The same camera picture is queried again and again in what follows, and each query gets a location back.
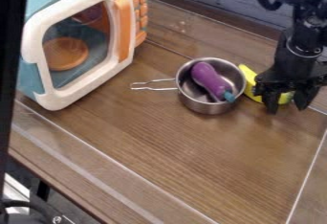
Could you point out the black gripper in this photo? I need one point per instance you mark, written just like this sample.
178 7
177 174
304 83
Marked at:
297 72

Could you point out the yellow toy banana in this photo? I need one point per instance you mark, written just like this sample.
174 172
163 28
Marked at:
250 74

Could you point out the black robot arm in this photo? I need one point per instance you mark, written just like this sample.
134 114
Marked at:
309 28

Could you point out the purple toy eggplant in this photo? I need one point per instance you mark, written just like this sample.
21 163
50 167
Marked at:
208 78

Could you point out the blue toy microwave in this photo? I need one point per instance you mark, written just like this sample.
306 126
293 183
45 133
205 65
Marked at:
78 44

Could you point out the black vertical pole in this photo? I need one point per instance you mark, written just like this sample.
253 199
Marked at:
13 10

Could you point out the silver pot with handle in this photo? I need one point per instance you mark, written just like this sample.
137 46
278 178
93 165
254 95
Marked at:
193 95

